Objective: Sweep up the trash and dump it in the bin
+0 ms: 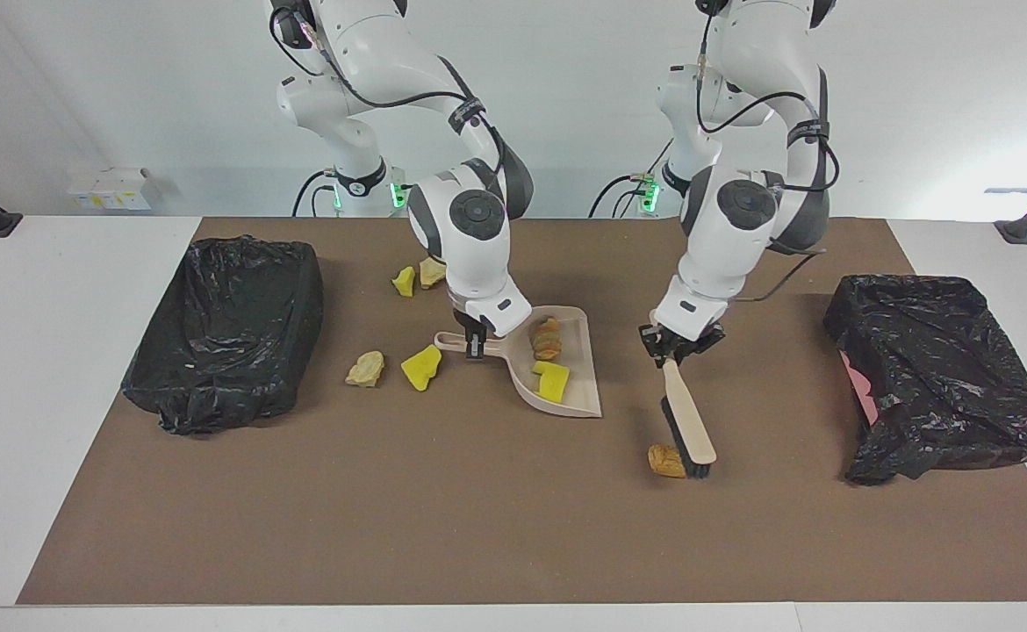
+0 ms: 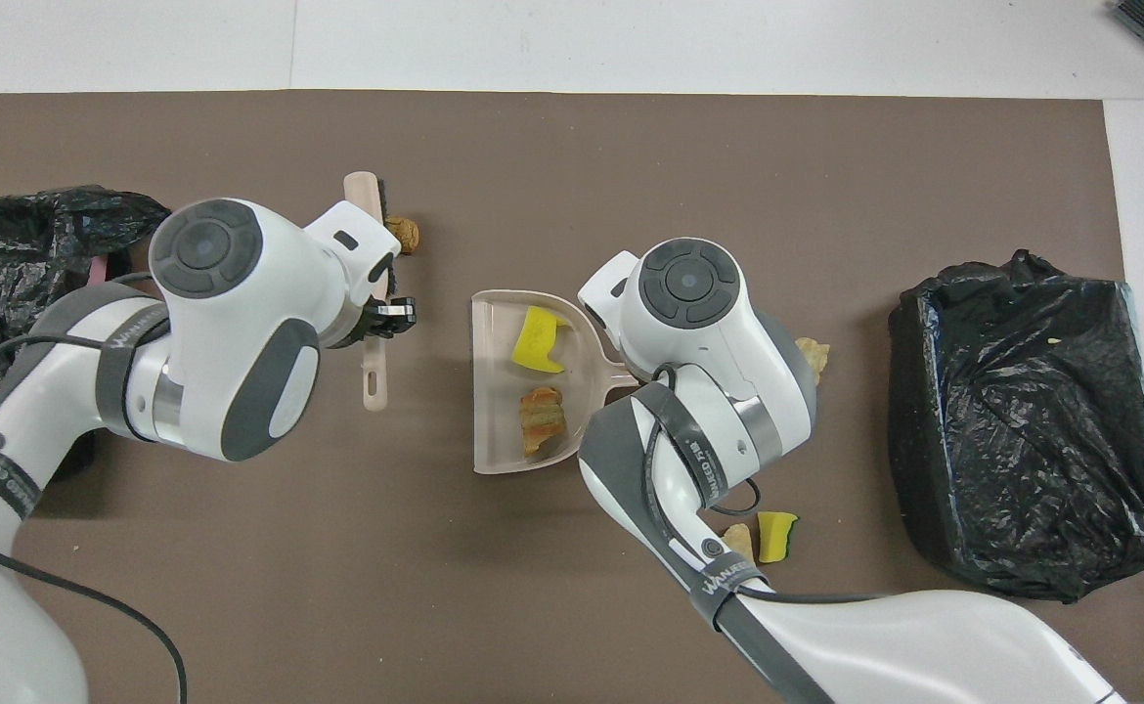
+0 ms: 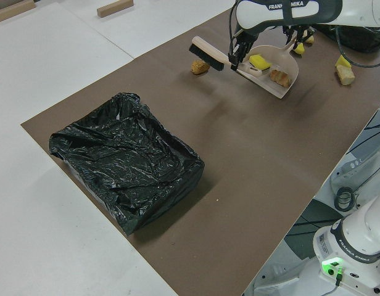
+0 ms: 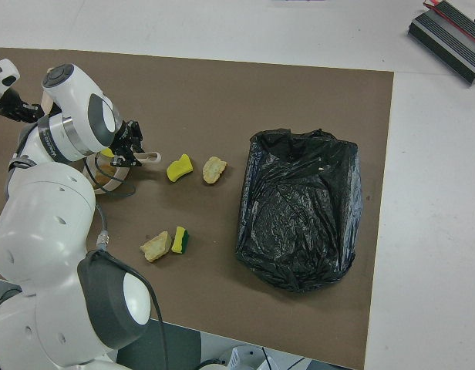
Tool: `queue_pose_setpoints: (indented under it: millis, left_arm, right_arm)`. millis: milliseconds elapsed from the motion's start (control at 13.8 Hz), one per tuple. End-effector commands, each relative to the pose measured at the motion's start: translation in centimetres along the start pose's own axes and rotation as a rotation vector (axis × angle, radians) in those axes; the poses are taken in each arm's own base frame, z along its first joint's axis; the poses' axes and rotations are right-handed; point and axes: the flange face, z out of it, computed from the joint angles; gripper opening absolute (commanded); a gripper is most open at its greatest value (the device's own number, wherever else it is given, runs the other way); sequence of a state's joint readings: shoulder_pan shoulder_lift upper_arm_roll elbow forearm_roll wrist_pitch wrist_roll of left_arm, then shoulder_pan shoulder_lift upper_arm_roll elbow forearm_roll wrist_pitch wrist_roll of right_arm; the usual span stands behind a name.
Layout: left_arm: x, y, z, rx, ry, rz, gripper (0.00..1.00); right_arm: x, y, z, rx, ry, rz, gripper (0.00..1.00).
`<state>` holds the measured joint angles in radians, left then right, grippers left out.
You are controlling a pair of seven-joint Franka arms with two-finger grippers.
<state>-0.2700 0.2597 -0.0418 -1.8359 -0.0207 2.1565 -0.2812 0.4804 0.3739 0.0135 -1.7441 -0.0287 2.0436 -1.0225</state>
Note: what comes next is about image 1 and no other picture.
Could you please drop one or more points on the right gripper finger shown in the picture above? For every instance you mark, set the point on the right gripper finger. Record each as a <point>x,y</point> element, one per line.
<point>476,348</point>

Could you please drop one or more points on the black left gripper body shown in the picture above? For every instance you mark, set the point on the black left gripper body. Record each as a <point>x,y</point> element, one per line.
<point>678,342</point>

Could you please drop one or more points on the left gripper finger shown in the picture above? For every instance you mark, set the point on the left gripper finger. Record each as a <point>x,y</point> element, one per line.
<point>654,344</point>
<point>707,345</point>

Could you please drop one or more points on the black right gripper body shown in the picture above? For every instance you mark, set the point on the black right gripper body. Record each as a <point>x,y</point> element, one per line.
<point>465,320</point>

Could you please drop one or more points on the angular beige bread chunk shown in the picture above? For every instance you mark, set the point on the angular beige bread chunk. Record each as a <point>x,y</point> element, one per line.
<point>431,274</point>

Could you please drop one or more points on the striped croissant piece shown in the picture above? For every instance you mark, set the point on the striped croissant piece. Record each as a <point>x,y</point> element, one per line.
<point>546,341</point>

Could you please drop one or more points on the yellow sponge with green side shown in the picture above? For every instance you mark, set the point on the yellow sponge with green side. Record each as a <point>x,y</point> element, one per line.
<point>404,283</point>

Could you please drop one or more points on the notched yellow sponge piece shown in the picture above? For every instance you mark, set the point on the notched yellow sponge piece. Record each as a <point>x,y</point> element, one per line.
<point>553,384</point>

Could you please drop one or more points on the beige plastic dustpan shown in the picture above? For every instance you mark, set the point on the beige plastic dustpan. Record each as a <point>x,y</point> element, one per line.
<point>579,386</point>

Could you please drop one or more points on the beige hand brush black bristles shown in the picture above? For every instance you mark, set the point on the beige hand brush black bristles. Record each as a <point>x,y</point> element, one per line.
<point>693,430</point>

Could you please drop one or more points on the rounded beige bread chunk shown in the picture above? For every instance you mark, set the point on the rounded beige bread chunk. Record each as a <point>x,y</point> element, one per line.
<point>364,370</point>

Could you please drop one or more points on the brown cork-shaped bread roll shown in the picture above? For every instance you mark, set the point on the brown cork-shaped bread roll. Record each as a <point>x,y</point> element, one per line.
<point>664,462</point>

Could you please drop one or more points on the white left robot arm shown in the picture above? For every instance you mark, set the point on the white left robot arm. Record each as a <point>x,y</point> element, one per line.
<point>724,263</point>

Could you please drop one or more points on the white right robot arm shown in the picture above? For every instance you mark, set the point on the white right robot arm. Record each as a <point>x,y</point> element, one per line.
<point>470,254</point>

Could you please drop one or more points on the pink bin with black bag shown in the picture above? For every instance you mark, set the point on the pink bin with black bag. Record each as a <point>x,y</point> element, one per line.
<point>944,395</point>

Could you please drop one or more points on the bin lined with black bag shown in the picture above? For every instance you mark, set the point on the bin lined with black bag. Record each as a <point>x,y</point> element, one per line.
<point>215,369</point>

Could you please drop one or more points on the brown table mat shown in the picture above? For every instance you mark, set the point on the brown table mat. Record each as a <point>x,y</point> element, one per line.
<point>478,527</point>

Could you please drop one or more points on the white wall socket box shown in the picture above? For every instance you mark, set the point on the white wall socket box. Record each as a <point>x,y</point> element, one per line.
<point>114,189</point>

